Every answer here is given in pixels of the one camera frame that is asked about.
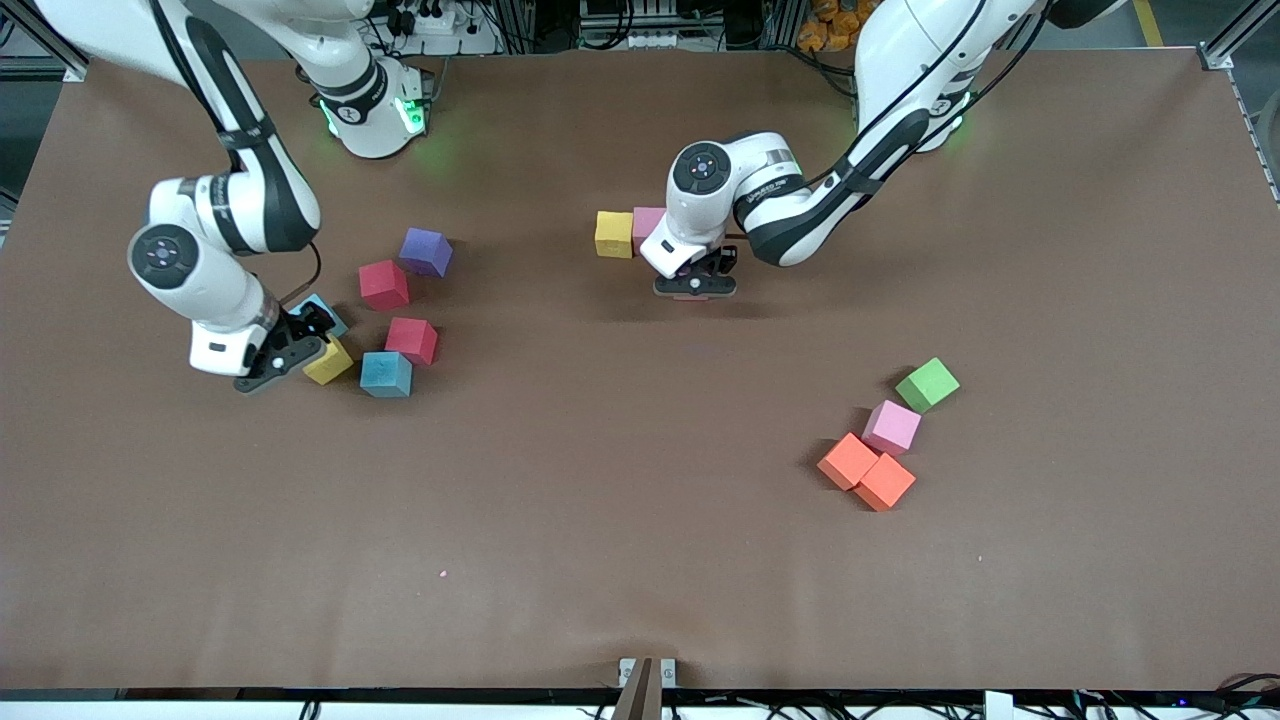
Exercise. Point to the pink foam cube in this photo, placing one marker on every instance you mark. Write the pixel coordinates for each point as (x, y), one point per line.
(891, 428)
(645, 222)
(688, 297)

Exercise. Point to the green foam cube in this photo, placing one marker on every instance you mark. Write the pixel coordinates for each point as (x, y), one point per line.
(927, 385)

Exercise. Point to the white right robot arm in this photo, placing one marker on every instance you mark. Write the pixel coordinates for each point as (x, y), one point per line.
(215, 285)

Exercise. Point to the brown wooden post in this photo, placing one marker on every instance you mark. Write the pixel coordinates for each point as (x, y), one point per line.
(640, 700)

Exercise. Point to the small metal bracket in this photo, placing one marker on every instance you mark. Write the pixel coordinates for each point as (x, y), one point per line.
(626, 668)

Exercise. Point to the purple foam cube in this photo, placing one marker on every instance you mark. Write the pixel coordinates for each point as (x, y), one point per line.
(424, 250)

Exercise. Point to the cyan foam cube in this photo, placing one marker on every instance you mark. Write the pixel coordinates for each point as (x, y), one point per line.
(385, 372)
(322, 303)

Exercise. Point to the metal table side rail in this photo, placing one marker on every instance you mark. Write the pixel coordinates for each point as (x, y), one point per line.
(1262, 150)

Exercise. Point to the red foam cube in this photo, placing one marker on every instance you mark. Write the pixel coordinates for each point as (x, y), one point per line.
(383, 285)
(410, 340)

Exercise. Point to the orange foam cube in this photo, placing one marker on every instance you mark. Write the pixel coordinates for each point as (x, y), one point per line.
(848, 460)
(886, 485)

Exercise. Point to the pile of orange objects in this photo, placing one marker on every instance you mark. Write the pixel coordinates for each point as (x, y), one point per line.
(830, 22)

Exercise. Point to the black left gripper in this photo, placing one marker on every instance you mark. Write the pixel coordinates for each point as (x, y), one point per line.
(718, 262)

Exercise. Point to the white power strip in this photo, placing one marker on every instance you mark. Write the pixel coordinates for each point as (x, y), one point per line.
(440, 22)

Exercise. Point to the yellow foam cube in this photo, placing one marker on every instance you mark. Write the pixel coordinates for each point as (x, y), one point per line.
(614, 235)
(332, 365)

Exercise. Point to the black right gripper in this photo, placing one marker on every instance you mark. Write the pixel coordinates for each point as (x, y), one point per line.
(298, 326)

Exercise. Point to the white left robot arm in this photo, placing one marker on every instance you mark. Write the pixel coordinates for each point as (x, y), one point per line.
(900, 60)

